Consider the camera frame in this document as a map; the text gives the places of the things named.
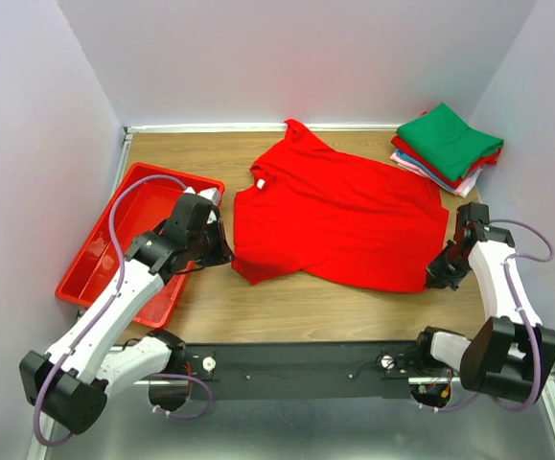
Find blue folded t shirt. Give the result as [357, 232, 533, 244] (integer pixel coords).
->
[395, 149, 459, 189]

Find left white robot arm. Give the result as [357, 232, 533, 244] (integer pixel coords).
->
[19, 193, 234, 439]

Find red folded t shirt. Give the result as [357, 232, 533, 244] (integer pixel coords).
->
[390, 110, 502, 192]

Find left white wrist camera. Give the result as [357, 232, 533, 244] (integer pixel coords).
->
[184, 187, 222, 206]

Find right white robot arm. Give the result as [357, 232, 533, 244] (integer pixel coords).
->
[411, 202, 555, 411]

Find aluminium frame rail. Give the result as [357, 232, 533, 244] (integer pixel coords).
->
[27, 380, 555, 459]

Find red t shirt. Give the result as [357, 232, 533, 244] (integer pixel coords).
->
[232, 119, 450, 293]
[390, 110, 502, 192]

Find green folded t shirt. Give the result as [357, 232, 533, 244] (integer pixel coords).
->
[395, 103, 505, 177]

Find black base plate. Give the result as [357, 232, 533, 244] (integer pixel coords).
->
[127, 340, 455, 413]

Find pink folded t shirt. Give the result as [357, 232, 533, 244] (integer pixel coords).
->
[390, 151, 483, 198]

